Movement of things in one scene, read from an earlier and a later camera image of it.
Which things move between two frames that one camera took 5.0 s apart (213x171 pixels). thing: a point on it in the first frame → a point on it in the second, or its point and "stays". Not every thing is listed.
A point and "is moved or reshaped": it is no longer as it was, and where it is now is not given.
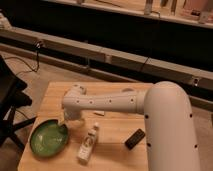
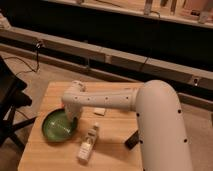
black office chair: [11, 97] stays
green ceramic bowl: [49, 138] is moved or reshaped
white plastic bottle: [88, 144] stays
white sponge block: [99, 112] stays
